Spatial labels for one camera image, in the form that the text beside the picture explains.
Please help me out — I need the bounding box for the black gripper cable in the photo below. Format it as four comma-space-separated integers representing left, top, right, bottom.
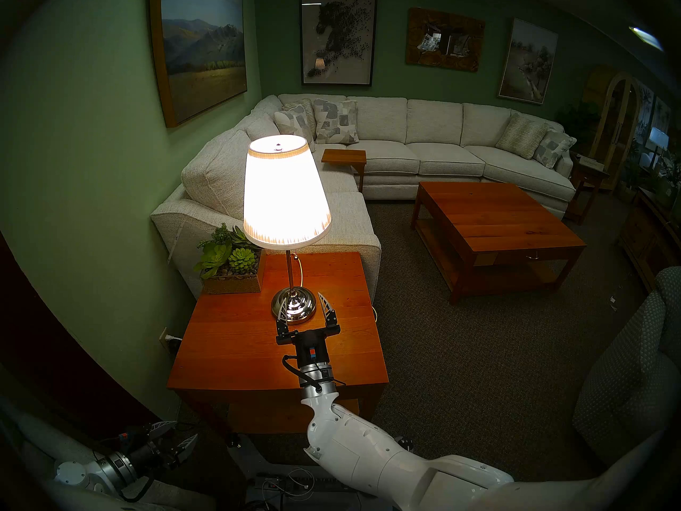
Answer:
282, 355, 346, 394

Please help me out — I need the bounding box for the wooden dresser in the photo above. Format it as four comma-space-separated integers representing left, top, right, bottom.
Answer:
618, 188, 681, 292

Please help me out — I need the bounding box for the succulent plants wooden planter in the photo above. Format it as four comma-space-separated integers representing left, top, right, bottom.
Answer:
193, 222, 267, 295

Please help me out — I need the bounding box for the rustic wood framed mirror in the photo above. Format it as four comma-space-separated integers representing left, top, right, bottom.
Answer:
405, 7, 486, 73

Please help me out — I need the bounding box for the dark green potted plant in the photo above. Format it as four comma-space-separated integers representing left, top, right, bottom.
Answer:
556, 100, 599, 143

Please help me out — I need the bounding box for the background lamp white shade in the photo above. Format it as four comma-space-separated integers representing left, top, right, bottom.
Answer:
641, 127, 670, 170

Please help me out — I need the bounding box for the grey patchwork throw pillow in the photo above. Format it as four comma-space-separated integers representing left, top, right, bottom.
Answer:
313, 98, 360, 145
533, 128, 577, 169
273, 104, 314, 151

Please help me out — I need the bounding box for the wooden end table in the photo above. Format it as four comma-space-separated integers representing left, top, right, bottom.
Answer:
167, 252, 389, 436

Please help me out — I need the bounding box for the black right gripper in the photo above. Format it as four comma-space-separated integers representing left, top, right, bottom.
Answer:
275, 292, 341, 368

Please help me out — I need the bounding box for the framed mountain landscape painting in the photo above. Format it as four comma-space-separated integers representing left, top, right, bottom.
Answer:
149, 0, 248, 128

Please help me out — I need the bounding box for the cream sectional sofa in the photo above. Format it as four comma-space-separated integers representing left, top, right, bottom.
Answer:
151, 93, 578, 303

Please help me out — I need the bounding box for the table lamp white shade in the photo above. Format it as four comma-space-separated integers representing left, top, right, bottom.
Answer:
243, 135, 332, 325

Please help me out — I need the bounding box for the black framed horse artwork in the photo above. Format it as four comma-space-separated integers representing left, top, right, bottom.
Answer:
299, 0, 378, 86

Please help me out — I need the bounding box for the beige striped throw pillow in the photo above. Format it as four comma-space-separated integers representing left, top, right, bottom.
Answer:
282, 98, 318, 138
495, 112, 549, 160

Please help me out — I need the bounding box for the framed tree painting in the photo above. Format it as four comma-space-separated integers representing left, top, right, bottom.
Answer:
497, 18, 559, 105

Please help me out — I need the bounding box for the ceiling light fixture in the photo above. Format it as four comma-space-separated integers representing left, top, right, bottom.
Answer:
629, 26, 665, 53

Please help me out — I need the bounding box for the dark wooden side table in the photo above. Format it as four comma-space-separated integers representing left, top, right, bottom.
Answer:
564, 153, 611, 226

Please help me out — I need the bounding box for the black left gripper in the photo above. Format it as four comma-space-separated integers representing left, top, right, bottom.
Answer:
120, 421, 198, 476

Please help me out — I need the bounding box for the large wooden coffee table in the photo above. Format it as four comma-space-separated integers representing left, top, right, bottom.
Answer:
410, 181, 587, 306

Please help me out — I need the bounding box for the black power strip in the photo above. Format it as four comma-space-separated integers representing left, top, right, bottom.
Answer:
254, 475, 341, 502

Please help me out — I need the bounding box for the small wooden sofa table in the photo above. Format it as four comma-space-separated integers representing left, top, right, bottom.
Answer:
321, 149, 368, 193

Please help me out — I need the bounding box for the arched wooden display cabinet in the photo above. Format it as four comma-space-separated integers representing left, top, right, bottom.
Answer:
583, 65, 642, 191

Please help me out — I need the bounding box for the grey textured armchair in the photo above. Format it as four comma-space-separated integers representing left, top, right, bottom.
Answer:
572, 266, 681, 468

